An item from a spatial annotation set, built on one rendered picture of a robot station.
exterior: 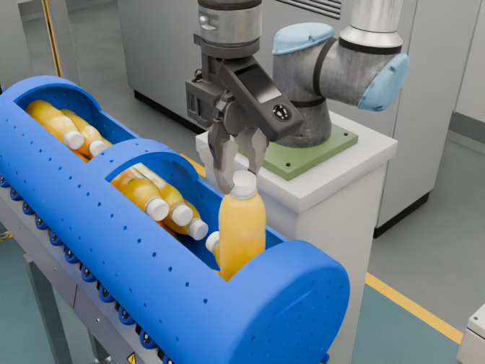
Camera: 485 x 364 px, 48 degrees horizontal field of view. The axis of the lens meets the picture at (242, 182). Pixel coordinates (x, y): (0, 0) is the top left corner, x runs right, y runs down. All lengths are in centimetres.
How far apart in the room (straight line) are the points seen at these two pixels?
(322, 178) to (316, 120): 12
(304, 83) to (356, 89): 11
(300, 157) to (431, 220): 192
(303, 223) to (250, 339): 40
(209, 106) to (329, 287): 34
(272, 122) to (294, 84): 49
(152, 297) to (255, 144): 29
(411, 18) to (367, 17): 121
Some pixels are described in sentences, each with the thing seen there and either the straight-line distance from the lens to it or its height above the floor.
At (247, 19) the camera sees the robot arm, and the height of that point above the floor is 156.
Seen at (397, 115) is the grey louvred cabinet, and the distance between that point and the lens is 240.
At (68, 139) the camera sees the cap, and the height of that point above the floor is 116.
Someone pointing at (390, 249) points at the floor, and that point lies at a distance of 275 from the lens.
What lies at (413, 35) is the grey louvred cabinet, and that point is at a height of 103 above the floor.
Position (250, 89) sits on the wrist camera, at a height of 149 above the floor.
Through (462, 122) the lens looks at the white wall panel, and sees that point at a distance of 375.
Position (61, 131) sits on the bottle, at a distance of 128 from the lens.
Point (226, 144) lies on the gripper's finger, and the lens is 70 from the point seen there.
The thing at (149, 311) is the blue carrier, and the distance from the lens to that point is 88.
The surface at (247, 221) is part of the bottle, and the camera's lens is 76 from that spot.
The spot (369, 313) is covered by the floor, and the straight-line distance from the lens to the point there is 243.
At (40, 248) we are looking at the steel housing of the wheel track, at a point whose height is 89.
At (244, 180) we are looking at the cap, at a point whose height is 134.
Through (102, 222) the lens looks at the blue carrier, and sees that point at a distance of 96.
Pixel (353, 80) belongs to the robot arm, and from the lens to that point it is 104.
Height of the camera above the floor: 177
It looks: 35 degrees down
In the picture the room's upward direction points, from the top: straight up
